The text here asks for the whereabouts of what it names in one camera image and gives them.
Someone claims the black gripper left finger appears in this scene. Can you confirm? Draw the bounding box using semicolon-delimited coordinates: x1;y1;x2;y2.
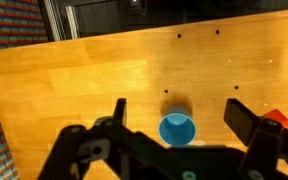
38;97;177;180

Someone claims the blue plastic cup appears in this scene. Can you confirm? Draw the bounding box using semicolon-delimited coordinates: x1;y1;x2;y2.
158;104;198;148

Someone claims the silver aluminium rail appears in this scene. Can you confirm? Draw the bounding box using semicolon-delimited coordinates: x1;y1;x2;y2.
65;4;82;40

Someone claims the striped multicolour fabric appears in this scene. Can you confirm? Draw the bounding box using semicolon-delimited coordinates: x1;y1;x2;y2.
0;0;49;180

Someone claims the flat red block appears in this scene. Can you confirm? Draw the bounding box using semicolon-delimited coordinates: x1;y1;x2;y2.
262;108;288;129

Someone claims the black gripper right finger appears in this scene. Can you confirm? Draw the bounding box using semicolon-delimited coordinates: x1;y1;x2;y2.
223;97;288;180

